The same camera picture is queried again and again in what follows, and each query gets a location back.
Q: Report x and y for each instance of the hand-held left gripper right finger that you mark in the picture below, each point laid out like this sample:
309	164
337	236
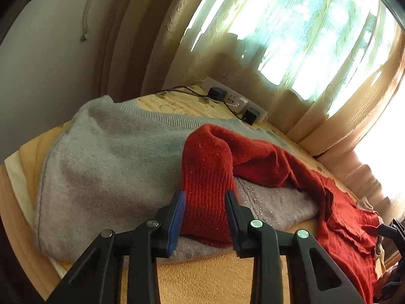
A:
235	224

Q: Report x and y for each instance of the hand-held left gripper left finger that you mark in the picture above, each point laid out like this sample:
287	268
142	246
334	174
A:
177	224

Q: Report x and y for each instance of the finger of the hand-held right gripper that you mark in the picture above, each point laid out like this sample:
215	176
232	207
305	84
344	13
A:
394	229

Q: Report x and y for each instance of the red knit sweater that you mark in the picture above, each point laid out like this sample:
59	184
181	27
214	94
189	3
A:
208	171

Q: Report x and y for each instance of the grey knit sweater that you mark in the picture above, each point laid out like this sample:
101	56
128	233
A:
110	171

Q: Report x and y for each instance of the yellow paw print blanket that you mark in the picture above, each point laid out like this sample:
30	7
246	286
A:
205	278

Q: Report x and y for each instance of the black plug adapter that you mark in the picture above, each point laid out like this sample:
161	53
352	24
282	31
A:
250	115
216	92

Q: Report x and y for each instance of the beige sheer curtain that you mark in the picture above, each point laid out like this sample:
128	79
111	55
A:
284	117

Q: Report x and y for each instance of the white charger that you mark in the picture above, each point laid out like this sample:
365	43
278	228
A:
240	104

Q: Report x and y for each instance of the white power strip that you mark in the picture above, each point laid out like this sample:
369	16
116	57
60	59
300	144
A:
232	96

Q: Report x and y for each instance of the cream bed sheet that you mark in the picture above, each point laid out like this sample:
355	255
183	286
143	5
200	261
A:
19	177

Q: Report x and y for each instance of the thick beige curtain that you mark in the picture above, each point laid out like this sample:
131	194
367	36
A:
133	44

